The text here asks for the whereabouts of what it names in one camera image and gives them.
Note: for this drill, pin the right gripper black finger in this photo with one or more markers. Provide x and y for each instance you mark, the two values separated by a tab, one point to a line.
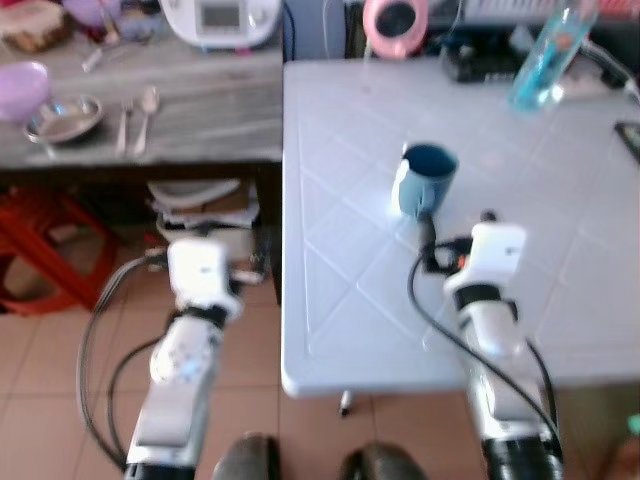
489	216
429	232

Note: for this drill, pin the blue ceramic mug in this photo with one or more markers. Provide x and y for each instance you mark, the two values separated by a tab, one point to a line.
427	182

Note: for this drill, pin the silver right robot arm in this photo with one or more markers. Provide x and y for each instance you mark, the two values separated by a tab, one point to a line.
500	375

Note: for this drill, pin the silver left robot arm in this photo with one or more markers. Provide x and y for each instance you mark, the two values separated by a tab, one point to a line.
178	390

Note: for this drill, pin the stack of plates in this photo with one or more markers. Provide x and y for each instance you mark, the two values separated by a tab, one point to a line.
205	205

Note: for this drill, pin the black power strip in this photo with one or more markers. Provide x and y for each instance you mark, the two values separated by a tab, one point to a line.
480	65

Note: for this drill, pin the black smartphone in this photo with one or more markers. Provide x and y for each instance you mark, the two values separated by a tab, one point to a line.
629	142

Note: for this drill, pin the table leg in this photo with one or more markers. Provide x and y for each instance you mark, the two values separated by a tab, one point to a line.
345	404

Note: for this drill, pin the blue plastic water bottle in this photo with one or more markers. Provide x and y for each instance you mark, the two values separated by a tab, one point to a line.
550	55

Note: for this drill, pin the metal fork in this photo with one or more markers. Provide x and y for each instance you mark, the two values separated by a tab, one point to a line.
123	125

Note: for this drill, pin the metal spoon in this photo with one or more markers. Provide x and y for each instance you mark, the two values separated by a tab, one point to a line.
148	105

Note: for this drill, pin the red plastic stool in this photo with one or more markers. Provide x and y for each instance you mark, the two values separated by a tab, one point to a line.
40	250

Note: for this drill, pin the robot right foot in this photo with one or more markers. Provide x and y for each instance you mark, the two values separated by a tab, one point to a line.
383	463

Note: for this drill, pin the steel plate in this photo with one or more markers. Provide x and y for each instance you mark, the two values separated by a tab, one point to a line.
65	120

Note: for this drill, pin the white kitchen appliance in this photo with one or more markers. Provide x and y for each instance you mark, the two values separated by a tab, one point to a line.
220	25

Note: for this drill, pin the green plastic object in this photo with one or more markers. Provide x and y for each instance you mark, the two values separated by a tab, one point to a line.
634	424

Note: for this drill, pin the purple cup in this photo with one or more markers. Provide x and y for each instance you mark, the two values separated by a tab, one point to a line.
92	10

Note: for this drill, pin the brown bread loaf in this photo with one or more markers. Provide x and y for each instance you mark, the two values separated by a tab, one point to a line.
35	25

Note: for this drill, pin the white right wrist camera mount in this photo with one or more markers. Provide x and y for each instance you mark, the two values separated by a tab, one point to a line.
495	255

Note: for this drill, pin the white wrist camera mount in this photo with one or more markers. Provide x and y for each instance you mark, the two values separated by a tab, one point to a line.
200	270
495	255

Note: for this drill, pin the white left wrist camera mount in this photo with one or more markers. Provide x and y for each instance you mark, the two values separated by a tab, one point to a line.
200	270

